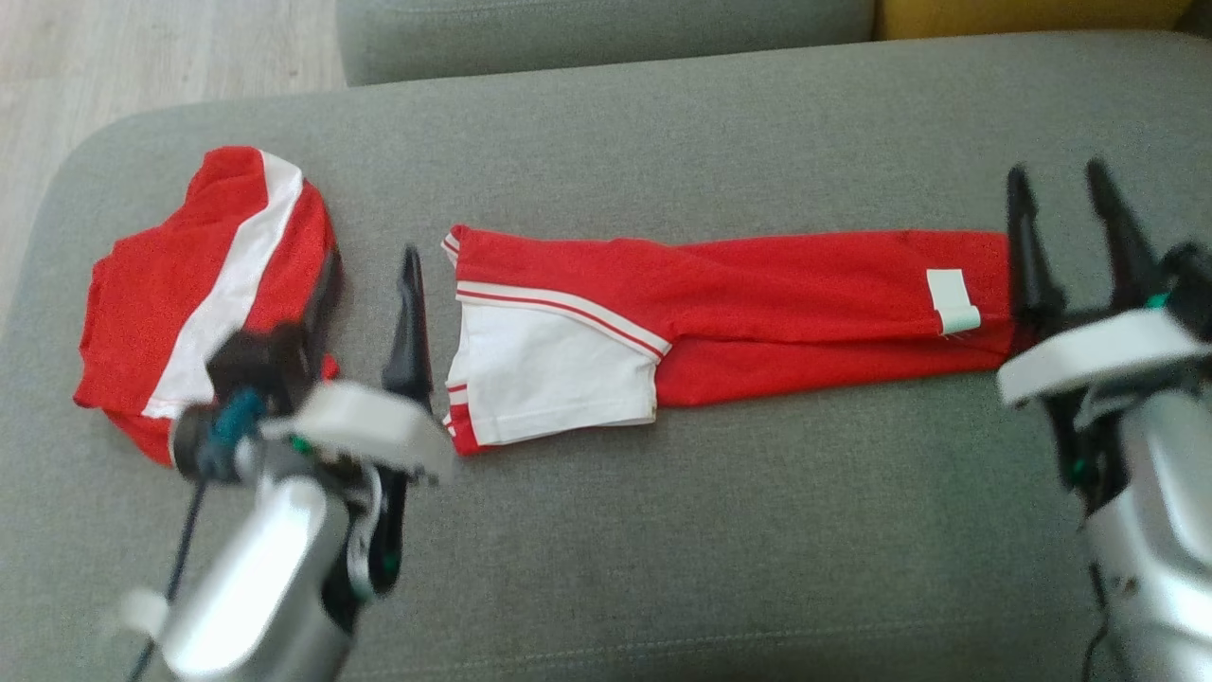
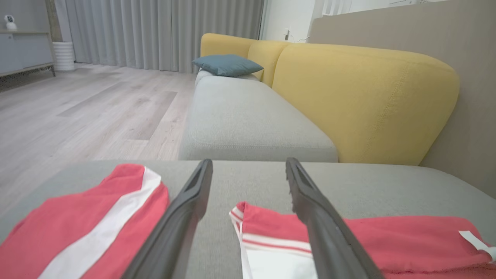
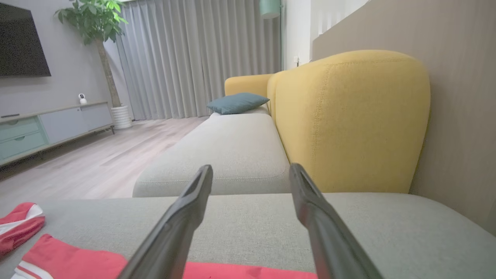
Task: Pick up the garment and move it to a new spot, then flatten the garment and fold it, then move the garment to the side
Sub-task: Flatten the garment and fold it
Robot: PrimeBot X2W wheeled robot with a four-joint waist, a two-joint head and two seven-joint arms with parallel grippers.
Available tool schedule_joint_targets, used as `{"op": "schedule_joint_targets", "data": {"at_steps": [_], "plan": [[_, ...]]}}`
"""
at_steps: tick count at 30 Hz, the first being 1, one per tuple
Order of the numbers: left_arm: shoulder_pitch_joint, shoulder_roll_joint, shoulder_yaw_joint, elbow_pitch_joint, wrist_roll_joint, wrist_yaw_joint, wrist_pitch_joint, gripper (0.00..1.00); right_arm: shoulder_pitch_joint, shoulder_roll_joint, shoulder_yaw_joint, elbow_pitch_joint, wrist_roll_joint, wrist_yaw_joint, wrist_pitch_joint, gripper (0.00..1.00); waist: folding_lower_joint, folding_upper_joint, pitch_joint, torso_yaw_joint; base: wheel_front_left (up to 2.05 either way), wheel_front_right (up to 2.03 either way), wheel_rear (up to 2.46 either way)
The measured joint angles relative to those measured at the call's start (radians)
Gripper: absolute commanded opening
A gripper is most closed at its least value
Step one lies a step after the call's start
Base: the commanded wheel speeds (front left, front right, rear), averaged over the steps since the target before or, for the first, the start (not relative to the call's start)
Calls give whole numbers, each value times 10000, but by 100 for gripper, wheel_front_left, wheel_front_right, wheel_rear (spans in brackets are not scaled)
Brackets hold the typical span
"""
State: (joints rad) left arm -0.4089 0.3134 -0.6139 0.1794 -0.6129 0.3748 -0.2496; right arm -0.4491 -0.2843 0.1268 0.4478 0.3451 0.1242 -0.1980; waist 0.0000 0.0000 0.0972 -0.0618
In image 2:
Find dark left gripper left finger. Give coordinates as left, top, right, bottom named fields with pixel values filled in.
left=120, top=159, right=214, bottom=279

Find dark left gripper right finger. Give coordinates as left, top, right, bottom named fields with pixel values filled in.
left=286, top=157, right=384, bottom=279

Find red basketball jersey white sleeves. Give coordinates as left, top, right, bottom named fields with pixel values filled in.
left=229, top=201, right=496, bottom=279

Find red shorts white stripe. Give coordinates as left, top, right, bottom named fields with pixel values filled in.
left=0, top=164, right=170, bottom=279

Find grey sofa seat cushion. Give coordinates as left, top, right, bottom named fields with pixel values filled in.
left=178, top=70, right=338, bottom=162

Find large yellow sofa backrest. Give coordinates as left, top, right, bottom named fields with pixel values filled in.
left=272, top=43, right=460, bottom=166

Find blue throw pillow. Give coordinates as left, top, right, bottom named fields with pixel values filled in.
left=192, top=54, right=264, bottom=77

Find medium yellow sofa backrest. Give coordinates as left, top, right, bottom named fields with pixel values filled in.
left=248, top=40, right=291, bottom=88

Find small yellow sofa backrest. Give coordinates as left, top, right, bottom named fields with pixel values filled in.
left=200, top=33, right=258, bottom=59

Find grey pleated curtain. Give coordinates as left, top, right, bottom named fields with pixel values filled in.
left=54, top=0, right=266, bottom=74

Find white ribbed cylinder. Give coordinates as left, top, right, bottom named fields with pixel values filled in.
left=52, top=42, right=75, bottom=71

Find low white media cabinet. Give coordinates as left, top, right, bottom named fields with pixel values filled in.
left=0, top=31, right=55, bottom=78

